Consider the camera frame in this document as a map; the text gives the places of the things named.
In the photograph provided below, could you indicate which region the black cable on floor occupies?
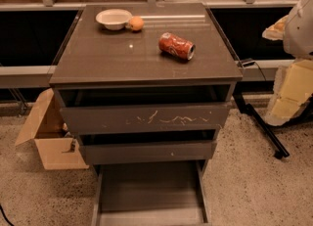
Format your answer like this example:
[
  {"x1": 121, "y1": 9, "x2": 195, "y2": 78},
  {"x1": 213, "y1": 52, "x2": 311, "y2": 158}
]
[{"x1": 0, "y1": 203, "x2": 15, "y2": 226}]

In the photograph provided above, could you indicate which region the top drawer dark front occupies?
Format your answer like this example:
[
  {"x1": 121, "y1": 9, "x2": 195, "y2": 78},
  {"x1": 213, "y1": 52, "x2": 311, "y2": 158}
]
[{"x1": 60, "y1": 104, "x2": 230, "y2": 135}]

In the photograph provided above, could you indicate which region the orange fruit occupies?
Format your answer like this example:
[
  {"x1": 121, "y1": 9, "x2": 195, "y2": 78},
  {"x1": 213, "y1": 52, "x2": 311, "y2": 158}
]
[{"x1": 129, "y1": 16, "x2": 144, "y2": 31}]

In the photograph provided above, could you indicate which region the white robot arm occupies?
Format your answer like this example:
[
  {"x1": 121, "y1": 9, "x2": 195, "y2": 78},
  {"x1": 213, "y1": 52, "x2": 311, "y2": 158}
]
[{"x1": 262, "y1": 0, "x2": 313, "y2": 126}]

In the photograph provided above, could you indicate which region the black metal stand leg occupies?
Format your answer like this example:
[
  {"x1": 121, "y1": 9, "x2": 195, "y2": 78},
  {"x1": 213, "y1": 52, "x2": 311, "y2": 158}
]
[{"x1": 233, "y1": 92, "x2": 290, "y2": 159}]

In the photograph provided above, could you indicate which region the red coke can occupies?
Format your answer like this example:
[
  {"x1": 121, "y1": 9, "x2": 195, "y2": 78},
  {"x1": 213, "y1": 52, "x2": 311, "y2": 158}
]
[{"x1": 158, "y1": 32, "x2": 196, "y2": 61}]

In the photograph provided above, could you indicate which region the black plug on ledge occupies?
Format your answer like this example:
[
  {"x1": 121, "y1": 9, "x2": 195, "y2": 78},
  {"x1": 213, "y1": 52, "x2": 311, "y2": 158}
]
[{"x1": 237, "y1": 58, "x2": 255, "y2": 68}]

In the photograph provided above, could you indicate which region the open bottom drawer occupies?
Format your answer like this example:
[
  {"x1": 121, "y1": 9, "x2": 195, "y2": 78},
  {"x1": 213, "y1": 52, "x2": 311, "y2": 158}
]
[{"x1": 91, "y1": 160, "x2": 212, "y2": 226}]

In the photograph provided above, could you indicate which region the dark brown drawer cabinet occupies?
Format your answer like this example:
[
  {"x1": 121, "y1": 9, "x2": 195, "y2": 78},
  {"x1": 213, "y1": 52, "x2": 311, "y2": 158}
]
[{"x1": 48, "y1": 2, "x2": 244, "y2": 226}]

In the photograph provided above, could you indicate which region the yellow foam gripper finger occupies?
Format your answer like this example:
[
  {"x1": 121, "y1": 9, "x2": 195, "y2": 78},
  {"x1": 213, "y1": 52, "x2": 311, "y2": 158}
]
[
  {"x1": 265, "y1": 59, "x2": 313, "y2": 126},
  {"x1": 262, "y1": 16, "x2": 288, "y2": 41}
]

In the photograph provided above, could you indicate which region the open cardboard box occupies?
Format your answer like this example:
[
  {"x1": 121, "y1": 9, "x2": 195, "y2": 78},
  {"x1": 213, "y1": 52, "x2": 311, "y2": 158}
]
[{"x1": 15, "y1": 89, "x2": 88, "y2": 170}]

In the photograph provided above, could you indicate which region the middle drawer dark front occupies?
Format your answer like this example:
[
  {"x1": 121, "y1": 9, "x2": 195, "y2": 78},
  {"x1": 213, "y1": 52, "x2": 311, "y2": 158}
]
[{"x1": 80, "y1": 141, "x2": 216, "y2": 165}]

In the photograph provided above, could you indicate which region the drawer dark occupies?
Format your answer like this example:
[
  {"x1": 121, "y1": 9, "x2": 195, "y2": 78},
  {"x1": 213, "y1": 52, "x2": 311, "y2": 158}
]
[
  {"x1": 80, "y1": 141, "x2": 216, "y2": 165},
  {"x1": 60, "y1": 104, "x2": 230, "y2": 135}
]

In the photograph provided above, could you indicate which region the white bowl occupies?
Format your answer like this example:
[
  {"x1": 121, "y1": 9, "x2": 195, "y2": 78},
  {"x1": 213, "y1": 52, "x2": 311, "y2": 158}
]
[{"x1": 96, "y1": 9, "x2": 132, "y2": 30}]

